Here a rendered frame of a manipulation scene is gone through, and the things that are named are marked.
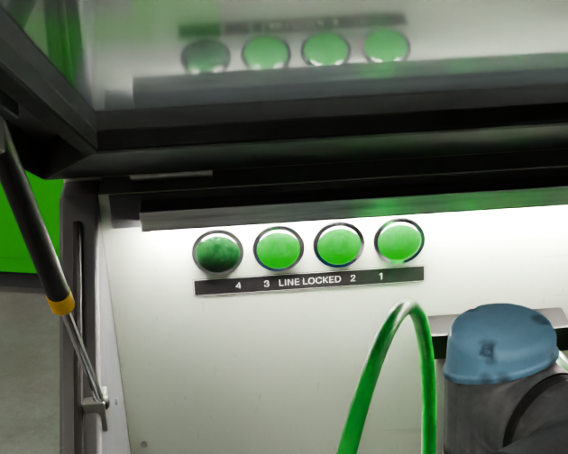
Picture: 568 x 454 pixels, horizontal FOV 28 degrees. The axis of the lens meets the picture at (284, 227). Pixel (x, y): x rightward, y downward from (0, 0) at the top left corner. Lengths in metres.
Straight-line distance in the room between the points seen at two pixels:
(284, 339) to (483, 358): 0.44
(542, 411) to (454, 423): 0.08
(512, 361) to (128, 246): 0.48
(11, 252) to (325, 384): 2.73
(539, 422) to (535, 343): 0.05
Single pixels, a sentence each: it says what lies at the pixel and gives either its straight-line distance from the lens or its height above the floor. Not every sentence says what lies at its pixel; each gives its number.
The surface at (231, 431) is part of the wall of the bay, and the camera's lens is 1.24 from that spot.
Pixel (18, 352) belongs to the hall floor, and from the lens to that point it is 3.62.
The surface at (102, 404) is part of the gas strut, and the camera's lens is 1.03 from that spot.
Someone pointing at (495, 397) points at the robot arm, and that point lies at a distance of 0.77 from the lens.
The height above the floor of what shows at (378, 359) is 1.43.
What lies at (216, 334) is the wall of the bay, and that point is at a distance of 1.17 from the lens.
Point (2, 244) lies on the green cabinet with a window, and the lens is 3.86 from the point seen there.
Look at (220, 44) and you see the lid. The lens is 0.63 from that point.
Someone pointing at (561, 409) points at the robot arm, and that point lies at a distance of 0.75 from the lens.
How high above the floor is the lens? 1.91
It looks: 27 degrees down
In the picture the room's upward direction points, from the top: 3 degrees counter-clockwise
